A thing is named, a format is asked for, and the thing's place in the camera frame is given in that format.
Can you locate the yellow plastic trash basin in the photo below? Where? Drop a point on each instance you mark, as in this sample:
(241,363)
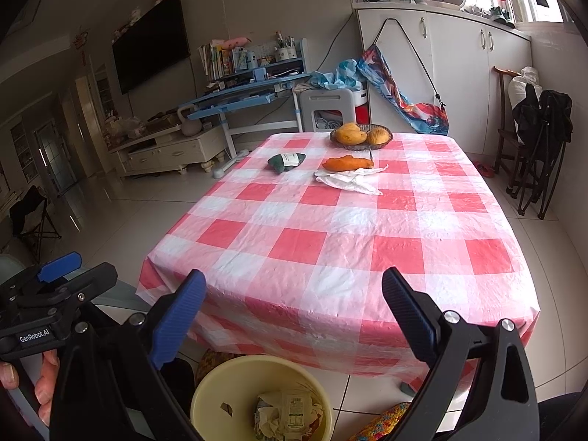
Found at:
(223,406)

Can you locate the white wall cabinet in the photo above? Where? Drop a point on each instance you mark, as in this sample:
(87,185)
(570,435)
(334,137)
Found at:
(460,53)

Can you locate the white tv cabinet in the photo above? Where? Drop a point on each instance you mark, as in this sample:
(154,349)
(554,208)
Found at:
(169,150)

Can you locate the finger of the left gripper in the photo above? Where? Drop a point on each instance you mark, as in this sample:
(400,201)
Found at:
(60,267)
(83,288)

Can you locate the person's left hand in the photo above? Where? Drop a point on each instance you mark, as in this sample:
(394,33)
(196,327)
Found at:
(44,387)

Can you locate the dark green small packet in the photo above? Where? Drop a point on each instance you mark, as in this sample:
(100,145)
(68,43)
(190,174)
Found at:
(284,162)

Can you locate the red white checkered tablecloth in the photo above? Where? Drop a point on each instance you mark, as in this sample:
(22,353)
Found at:
(294,267)

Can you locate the white pen holder cup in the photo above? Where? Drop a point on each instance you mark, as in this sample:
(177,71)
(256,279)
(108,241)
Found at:
(286,50)

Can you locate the light blue crumpled cloth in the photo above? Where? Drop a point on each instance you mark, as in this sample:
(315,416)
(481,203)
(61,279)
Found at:
(345,77)

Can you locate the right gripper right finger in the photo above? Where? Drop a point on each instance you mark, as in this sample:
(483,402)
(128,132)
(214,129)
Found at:
(501,404)

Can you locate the blue children's study desk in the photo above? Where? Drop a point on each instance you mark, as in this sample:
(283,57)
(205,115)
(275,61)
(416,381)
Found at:
(251,95)

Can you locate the white cloth on table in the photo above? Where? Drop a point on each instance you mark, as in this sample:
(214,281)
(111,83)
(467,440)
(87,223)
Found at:
(362,180)

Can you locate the black folded clothes on chair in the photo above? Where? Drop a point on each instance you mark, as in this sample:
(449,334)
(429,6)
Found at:
(545,127)

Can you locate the dark wicker fruit basket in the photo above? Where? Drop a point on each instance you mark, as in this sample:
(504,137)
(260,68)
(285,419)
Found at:
(363,146)

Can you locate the pink kettlebell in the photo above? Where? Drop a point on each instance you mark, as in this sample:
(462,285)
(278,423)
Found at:
(188,127)

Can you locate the row of books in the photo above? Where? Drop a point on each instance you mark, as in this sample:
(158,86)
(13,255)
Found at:
(216,60)

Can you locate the left orange fruit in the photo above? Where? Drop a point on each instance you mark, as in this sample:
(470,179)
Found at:
(350,134)

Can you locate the black wall television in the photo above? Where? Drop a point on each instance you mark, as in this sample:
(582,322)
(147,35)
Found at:
(157,41)

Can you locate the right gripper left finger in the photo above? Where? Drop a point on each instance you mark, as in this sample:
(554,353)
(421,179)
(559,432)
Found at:
(110,386)

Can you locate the right orange fruit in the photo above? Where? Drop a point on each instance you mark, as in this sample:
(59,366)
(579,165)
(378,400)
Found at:
(378,135)

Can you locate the orange fruit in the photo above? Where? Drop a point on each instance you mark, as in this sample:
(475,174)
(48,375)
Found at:
(350,134)
(378,135)

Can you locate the colourful hanging fabric bag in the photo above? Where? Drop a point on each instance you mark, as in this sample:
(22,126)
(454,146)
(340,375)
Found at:
(400,92)

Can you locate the white plastic stool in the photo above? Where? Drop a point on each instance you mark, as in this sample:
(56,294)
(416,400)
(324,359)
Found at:
(326,110)

